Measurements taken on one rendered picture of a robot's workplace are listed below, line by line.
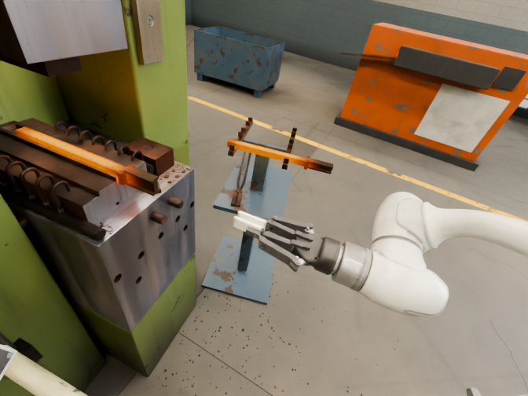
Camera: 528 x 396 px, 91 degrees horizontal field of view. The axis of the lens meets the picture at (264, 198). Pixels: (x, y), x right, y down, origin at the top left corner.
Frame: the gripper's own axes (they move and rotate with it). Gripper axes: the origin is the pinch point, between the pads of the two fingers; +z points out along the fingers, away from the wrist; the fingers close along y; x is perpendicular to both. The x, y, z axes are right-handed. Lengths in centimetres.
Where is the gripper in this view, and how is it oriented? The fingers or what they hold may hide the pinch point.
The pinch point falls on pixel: (249, 223)
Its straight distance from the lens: 59.3
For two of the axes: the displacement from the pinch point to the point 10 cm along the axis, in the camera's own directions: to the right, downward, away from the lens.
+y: 3.7, -5.5, 7.5
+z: -9.2, -3.5, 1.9
